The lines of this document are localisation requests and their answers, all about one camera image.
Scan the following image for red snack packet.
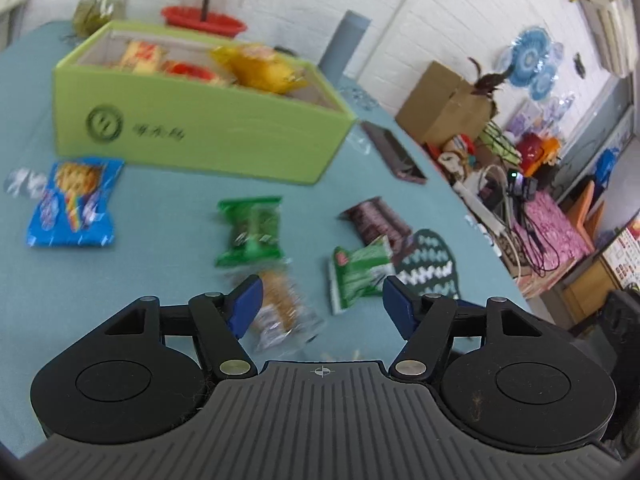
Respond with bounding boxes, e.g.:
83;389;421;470
162;59;228;87

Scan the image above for long yellow red-label packet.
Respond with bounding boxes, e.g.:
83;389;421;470
107;40;168;75

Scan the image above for green white snack packet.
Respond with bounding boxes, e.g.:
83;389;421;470
326;235;398;316

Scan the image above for yellow round snack packet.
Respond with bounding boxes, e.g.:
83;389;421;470
209;44;308;96

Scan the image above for red toy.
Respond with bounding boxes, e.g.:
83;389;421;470
516;132;562;165

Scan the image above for brown cardboard box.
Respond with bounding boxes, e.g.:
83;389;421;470
394;60;500;147

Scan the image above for white air conditioner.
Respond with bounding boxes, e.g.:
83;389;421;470
577;0;640;78

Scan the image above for green candy packet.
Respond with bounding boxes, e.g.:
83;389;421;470
214;196;287;268

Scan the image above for green cardboard box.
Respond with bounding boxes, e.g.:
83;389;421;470
52;20;358;187

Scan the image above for dark brown snack packet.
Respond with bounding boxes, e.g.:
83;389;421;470
339;199;413;253

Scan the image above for red tray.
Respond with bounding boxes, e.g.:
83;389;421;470
160;6;249;37

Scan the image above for grey cylinder bottle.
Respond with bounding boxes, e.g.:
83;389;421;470
316;9;372;80

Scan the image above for white power strip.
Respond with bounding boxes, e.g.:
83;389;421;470
451;180;507;237

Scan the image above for blue wall plates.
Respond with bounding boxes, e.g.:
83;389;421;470
509;26;563;102

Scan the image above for pink patterned cloth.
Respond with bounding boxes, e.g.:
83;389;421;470
514;191;595;273

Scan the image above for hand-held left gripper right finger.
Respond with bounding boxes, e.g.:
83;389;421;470
381;275;543;382

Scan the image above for orange chair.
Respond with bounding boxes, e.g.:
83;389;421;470
566;179;607;242

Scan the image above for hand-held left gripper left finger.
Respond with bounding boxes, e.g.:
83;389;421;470
104;274;264;380

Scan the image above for black speaker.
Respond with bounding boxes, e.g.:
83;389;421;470
599;289;640;461

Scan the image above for blue biscuit packet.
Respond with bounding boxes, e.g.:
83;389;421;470
26;156;125;249

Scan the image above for brown round cookie packet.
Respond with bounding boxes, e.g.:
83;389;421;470
247;269;326;353

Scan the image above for brown phone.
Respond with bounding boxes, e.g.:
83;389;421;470
359;120;429;182

